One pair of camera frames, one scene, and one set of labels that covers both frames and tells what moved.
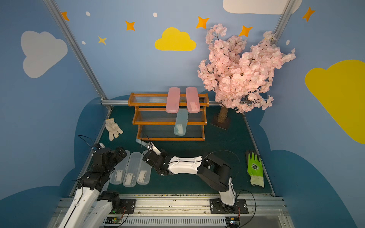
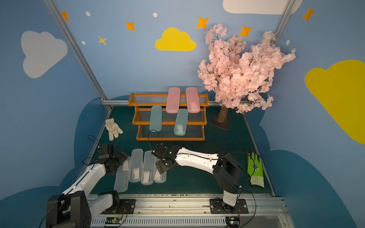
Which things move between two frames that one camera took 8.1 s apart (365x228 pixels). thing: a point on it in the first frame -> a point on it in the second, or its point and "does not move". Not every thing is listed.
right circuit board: x=233 y=222 does not move
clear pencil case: x=144 y=172 -> x=160 y=178
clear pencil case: x=132 y=170 -> x=148 y=167
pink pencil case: x=173 y=100 does not move
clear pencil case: x=119 y=174 -> x=136 y=165
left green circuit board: x=113 y=220 does not move
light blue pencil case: x=141 y=142 -> x=156 y=118
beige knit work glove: x=113 y=128 does not move
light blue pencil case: x=181 y=122 does not move
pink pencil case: x=193 y=101 does not move
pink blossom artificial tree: x=240 y=77 does not move
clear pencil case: x=105 y=187 -> x=121 y=180
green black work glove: x=255 y=168 does not move
